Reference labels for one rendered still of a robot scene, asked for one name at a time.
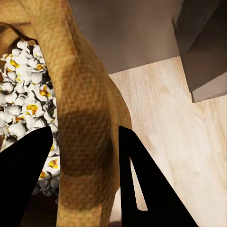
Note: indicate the popcorn bag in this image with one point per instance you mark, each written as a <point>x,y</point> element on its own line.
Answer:
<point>90,109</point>

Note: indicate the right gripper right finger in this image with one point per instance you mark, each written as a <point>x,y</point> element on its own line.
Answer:
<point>165,208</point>

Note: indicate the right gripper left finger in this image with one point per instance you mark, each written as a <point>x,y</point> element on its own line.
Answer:
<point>20,167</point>

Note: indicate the fridge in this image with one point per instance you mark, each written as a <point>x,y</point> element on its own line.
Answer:
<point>205,63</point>

